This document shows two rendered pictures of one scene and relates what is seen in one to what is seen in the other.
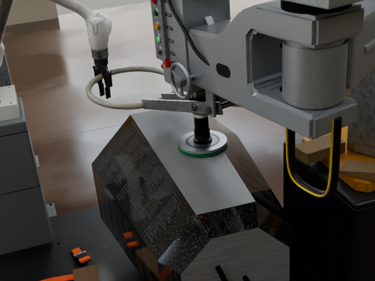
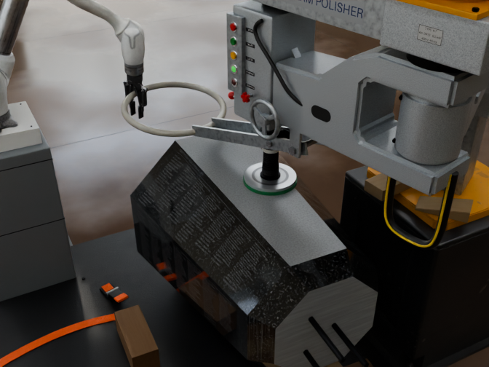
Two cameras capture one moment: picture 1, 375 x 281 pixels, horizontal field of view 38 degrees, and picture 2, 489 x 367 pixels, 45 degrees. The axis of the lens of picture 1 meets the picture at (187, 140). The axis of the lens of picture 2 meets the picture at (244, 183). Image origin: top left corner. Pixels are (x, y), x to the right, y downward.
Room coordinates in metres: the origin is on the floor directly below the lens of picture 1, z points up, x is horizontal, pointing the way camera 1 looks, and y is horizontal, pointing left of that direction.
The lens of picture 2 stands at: (0.14, 0.44, 2.12)
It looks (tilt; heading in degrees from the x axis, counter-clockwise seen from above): 33 degrees down; 349
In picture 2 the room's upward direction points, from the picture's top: straight up
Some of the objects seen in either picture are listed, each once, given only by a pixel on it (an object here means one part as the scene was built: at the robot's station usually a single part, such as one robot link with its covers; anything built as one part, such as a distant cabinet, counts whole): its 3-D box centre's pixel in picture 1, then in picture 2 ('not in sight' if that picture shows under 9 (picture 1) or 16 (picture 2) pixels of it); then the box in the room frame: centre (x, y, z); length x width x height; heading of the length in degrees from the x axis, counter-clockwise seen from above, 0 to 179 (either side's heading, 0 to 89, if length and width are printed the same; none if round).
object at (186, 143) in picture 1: (202, 141); (270, 176); (2.12, -0.07, 0.84); 0.21 x 0.21 x 0.01
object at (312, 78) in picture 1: (313, 68); (431, 121); (1.55, -0.40, 1.34); 0.19 x 0.19 x 0.20
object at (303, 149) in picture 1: (318, 149); (390, 183); (2.03, -0.56, 0.81); 0.20 x 0.10 x 0.05; 114
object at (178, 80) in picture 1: (188, 78); (271, 116); (1.95, -0.02, 1.20); 0.15 x 0.10 x 0.15; 30
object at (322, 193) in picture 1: (311, 153); (415, 203); (1.54, -0.40, 1.05); 0.23 x 0.03 x 0.32; 30
